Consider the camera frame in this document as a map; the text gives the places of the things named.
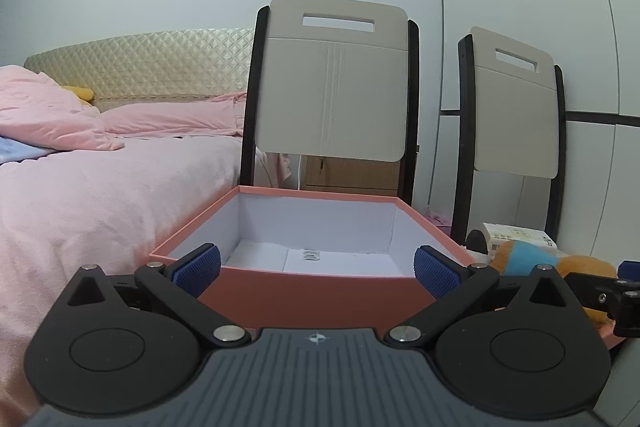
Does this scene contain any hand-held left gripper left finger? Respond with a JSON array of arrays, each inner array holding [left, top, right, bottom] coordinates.
[[65, 243, 252, 350]]

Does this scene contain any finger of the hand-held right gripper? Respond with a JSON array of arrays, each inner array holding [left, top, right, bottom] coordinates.
[[564, 259, 640, 339]]

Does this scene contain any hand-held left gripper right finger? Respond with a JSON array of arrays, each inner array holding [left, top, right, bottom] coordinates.
[[384, 244, 576, 350]]

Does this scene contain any orange and blue plush toy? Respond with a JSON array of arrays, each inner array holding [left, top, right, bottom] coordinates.
[[491, 240, 622, 324]]

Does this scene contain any pink cardboard box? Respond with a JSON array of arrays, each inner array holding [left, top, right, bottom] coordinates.
[[148, 185, 478, 330]]

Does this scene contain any white tissue pack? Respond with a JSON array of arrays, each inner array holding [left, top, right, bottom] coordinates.
[[481, 222, 559, 258]]

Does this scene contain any wooden nightstand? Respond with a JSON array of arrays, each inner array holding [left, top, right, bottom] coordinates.
[[304, 154, 401, 196]]

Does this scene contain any pink pillow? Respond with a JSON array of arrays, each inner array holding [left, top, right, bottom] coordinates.
[[101, 91, 249, 138]]

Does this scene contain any beige folding chair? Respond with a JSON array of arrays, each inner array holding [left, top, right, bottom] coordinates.
[[239, 0, 421, 208], [451, 26, 567, 244]]

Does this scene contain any quilted beige headboard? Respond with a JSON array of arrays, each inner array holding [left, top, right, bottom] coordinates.
[[23, 27, 256, 115]]

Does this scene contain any yellow plush toy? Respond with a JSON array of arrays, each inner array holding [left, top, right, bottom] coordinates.
[[60, 85, 96, 104]]

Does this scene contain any light blue cloth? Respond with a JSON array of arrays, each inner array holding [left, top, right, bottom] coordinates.
[[0, 136, 49, 166]]

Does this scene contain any pink duvet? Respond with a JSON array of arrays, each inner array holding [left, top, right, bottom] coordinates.
[[0, 65, 126, 154]]

